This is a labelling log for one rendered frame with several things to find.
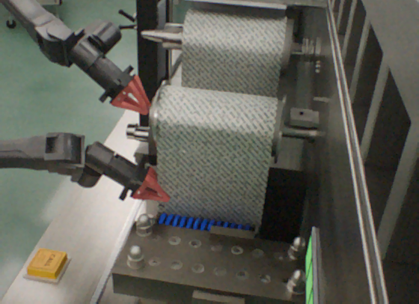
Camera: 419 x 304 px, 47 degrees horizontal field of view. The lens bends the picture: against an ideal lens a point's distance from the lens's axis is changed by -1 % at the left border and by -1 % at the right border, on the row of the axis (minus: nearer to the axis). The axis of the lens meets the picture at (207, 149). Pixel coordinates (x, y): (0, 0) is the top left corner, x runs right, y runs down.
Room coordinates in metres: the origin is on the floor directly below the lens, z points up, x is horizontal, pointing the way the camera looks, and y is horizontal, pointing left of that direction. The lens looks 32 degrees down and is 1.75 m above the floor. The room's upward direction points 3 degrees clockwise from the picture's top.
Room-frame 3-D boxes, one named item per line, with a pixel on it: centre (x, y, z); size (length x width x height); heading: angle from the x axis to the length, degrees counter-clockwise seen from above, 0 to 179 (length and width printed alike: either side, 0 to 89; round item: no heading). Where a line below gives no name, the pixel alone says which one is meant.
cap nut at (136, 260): (0.70, 0.13, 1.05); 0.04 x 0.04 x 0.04
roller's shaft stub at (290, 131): (0.89, -0.19, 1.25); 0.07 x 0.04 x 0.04; 83
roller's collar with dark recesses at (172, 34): (1.18, 0.09, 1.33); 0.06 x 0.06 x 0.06; 83
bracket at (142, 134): (0.97, 0.14, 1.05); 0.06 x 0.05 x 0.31; 83
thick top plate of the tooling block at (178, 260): (0.73, -0.03, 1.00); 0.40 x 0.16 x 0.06; 83
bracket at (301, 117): (0.89, -0.19, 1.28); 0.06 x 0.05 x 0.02; 83
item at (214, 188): (0.85, -0.01, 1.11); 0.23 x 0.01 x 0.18; 83
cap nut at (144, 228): (0.80, 0.13, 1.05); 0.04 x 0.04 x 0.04
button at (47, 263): (0.80, 0.35, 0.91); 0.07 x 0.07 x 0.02; 83
